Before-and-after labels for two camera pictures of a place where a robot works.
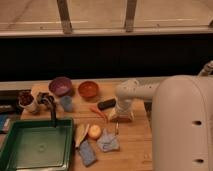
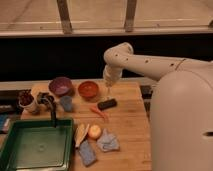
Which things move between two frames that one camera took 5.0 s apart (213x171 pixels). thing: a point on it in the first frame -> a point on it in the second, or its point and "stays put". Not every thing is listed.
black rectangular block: (106, 104) stays put
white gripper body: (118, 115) -> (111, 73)
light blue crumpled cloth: (108, 141) stays put
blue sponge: (87, 153) stays put
